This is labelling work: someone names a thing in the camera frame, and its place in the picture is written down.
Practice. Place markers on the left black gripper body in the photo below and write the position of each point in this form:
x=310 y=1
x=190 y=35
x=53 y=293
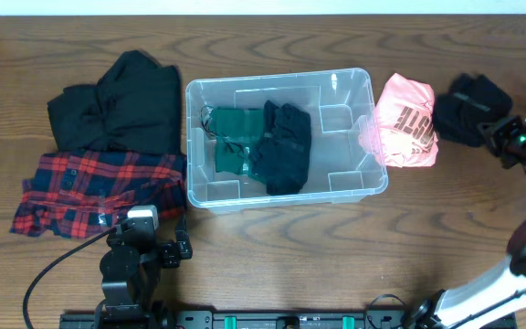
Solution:
x=167 y=252

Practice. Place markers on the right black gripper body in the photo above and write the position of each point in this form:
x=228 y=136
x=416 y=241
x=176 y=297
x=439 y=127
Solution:
x=510 y=140

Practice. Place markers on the black cloth with tape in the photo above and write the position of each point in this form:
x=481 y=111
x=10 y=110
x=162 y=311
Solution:
x=469 y=102

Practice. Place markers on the pink printed t-shirt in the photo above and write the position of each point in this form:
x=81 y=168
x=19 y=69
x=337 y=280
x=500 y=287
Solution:
x=402 y=134

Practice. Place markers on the red navy plaid shirt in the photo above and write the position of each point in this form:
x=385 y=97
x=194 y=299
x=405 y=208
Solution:
x=79 y=194

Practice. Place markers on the dark navy garment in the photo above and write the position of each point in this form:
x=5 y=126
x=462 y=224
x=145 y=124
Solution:
x=281 y=158

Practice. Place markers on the clear plastic storage bin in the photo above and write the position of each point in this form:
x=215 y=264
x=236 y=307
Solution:
x=346 y=162

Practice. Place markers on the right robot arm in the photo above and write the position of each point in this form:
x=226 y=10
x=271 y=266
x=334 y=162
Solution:
x=502 y=290

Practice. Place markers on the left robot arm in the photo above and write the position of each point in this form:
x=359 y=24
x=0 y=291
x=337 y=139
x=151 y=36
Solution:
x=131 y=271

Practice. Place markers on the dark green folded garment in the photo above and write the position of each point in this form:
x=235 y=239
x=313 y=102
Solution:
x=237 y=133

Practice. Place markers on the black folded garment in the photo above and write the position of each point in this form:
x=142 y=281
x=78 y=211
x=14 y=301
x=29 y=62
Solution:
x=135 y=106

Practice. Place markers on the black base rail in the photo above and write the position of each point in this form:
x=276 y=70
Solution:
x=216 y=320

